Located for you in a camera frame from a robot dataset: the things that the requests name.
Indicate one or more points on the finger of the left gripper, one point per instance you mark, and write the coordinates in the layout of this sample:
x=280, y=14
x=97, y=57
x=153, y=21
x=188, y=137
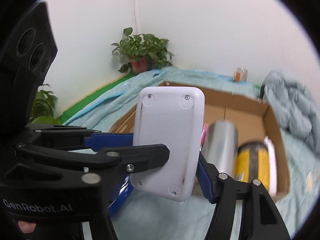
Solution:
x=70, y=138
x=46, y=167

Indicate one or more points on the blue stapler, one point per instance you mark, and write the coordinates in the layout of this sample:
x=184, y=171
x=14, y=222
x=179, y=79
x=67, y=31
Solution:
x=120, y=195

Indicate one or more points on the white spray bottle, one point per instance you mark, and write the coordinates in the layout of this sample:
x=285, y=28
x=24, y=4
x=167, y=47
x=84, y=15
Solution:
x=273, y=166

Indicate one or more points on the yellow label jar black lid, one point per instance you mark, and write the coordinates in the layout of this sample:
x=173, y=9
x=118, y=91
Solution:
x=253, y=163

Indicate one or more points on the white plastic rectangular box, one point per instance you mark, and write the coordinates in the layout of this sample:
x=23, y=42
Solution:
x=172, y=116

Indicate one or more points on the colourful game box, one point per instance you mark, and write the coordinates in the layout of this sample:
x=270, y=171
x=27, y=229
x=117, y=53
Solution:
x=203, y=134

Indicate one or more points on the silver metal cylinder can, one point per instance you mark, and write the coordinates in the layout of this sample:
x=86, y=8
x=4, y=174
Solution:
x=220, y=146

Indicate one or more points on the person left hand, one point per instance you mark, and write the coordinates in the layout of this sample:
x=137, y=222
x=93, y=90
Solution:
x=26, y=227

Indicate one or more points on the near green leafy plant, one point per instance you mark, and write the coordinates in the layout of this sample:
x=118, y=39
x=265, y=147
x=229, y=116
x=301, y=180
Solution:
x=43, y=108

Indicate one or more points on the teal quilted bedspread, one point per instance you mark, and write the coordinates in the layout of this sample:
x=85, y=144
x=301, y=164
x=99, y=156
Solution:
x=144, y=216

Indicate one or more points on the large cardboard tray box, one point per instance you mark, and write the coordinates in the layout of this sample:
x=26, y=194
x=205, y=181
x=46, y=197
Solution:
x=253, y=119

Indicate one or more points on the potted plant red pot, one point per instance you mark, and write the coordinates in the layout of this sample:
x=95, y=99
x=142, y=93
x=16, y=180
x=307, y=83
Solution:
x=143, y=52

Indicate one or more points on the light blue puffer jacket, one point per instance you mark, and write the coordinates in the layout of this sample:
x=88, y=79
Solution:
x=294, y=107

